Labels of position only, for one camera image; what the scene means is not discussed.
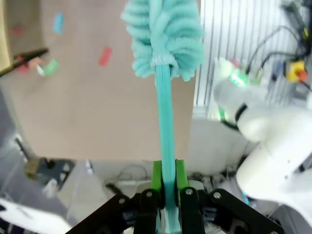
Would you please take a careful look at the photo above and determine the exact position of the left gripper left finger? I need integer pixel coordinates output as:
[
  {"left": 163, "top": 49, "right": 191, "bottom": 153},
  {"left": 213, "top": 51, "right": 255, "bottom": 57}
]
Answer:
[{"left": 70, "top": 159, "right": 164, "bottom": 234}]

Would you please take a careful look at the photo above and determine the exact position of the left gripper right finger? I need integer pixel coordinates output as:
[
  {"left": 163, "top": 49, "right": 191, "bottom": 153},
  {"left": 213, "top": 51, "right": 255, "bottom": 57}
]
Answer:
[{"left": 175, "top": 158, "right": 285, "bottom": 234}]

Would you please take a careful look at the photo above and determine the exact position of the teal chenille duster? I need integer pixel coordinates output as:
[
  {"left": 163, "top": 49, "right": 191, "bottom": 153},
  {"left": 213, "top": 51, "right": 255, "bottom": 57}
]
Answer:
[{"left": 120, "top": 0, "right": 205, "bottom": 234}]

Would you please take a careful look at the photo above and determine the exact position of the red paper scrap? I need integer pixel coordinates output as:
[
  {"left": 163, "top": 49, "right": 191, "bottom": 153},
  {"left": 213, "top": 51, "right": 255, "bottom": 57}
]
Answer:
[{"left": 98, "top": 46, "right": 113, "bottom": 67}]

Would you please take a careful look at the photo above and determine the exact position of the green paper scrap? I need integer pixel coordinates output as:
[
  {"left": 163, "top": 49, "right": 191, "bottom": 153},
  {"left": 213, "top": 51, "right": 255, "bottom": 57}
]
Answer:
[{"left": 36, "top": 58, "right": 60, "bottom": 78}]

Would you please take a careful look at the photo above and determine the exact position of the yellow emergency stop box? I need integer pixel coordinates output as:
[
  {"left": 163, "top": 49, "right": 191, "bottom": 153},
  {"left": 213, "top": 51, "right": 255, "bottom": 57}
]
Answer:
[{"left": 284, "top": 60, "right": 308, "bottom": 82}]

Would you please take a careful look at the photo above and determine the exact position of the white ribbed panel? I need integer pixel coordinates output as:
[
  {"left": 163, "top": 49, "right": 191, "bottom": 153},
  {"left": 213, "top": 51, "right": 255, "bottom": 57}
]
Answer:
[{"left": 194, "top": 0, "right": 297, "bottom": 107}]

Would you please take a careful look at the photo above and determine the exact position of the pink paper scrap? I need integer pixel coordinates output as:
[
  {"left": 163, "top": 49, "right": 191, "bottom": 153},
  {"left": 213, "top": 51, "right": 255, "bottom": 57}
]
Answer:
[{"left": 16, "top": 60, "right": 37, "bottom": 73}]

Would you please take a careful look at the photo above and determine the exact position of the teal paper scrap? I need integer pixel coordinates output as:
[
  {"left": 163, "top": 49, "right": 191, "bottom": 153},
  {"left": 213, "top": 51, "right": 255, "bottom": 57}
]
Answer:
[{"left": 52, "top": 12, "right": 66, "bottom": 34}]

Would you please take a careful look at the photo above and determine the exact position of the black metal bracket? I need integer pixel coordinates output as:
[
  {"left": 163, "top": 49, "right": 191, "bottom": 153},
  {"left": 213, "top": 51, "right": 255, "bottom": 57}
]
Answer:
[{"left": 24, "top": 157, "right": 75, "bottom": 194}]

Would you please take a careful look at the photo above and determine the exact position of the black cable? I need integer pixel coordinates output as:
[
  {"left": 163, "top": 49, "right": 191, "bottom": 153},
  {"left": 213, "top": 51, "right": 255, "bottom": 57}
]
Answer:
[{"left": 246, "top": 25, "right": 305, "bottom": 74}]

